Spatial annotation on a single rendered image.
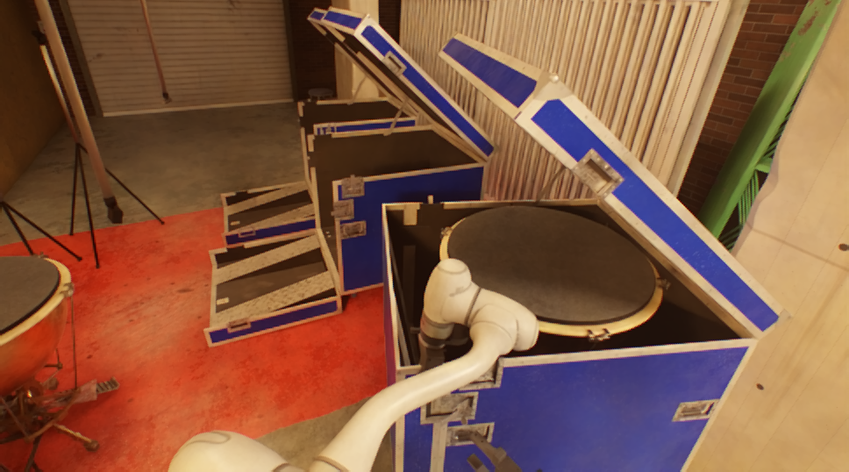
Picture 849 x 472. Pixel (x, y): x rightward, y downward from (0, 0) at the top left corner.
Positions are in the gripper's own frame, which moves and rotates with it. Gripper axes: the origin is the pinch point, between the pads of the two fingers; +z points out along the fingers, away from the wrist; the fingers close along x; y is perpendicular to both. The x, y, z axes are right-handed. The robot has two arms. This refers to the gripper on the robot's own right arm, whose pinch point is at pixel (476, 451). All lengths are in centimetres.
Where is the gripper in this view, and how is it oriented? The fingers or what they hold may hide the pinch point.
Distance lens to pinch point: 134.1
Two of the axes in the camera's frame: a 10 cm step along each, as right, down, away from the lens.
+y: -7.8, 2.6, -5.7
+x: -0.4, 8.9, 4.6
